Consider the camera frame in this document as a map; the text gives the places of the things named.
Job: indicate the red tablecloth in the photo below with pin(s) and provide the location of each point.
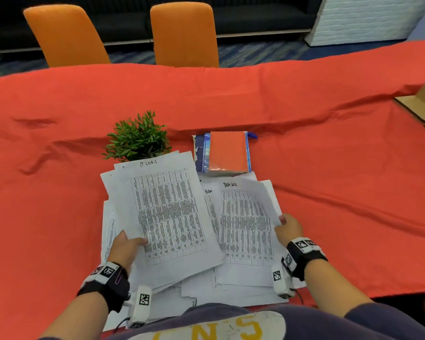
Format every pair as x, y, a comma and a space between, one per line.
340, 166

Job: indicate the person's right forearm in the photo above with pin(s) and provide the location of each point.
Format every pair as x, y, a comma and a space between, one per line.
331, 285

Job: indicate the person's left hand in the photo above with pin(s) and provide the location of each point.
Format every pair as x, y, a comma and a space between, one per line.
122, 249

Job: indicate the printed table sheet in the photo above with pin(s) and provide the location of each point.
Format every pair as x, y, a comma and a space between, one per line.
246, 226
166, 212

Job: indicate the pile of printed papers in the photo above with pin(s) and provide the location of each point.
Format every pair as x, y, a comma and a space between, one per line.
212, 290

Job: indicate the person's purple printed shirt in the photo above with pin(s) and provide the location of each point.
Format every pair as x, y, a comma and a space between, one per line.
304, 324

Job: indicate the green artificial plant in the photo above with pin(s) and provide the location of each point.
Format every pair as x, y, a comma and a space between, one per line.
138, 138

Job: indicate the person's right thumb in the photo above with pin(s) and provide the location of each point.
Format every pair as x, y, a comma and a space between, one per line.
282, 218

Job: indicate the orange chair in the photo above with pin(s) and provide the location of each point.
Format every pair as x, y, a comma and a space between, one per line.
65, 37
184, 35

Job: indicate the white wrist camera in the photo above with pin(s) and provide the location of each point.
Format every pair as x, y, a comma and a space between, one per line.
141, 305
280, 281

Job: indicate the cardboard box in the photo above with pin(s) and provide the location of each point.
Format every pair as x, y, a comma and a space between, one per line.
423, 102

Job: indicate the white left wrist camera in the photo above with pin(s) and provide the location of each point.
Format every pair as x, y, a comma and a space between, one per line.
141, 305

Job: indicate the orange notebook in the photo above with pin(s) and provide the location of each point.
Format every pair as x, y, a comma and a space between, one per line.
228, 152

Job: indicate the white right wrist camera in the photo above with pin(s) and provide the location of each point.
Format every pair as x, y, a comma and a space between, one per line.
280, 281

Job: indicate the person's left forearm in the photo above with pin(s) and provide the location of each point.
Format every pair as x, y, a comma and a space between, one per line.
78, 316

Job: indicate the person's left thumb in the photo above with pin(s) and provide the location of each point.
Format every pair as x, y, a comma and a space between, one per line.
138, 241

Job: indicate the black wrist band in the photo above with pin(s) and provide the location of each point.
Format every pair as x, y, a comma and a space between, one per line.
304, 253
108, 281

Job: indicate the black right wrist band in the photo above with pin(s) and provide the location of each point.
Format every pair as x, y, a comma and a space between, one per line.
304, 253

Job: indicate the black left wrist band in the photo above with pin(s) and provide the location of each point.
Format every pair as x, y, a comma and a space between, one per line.
108, 281

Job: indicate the dark blue book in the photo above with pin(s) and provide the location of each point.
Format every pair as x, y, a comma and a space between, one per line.
198, 152

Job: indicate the white brick plinth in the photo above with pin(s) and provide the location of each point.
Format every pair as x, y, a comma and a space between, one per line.
364, 17

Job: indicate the person's right hand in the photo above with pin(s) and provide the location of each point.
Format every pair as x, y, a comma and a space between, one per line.
289, 230

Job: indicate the black sofa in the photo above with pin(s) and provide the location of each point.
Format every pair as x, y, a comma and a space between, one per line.
262, 15

